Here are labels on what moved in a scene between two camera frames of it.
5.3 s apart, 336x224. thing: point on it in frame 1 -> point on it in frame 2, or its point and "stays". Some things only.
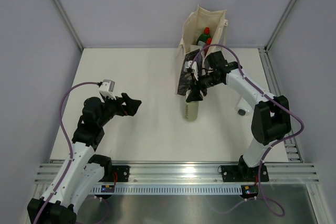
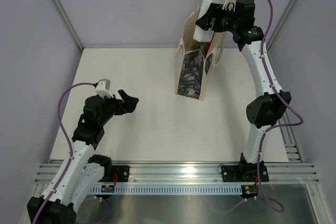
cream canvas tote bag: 192,28 stays
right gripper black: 193,96 -> 215,11
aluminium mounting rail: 207,171 stays
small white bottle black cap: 243,108 -> 200,34
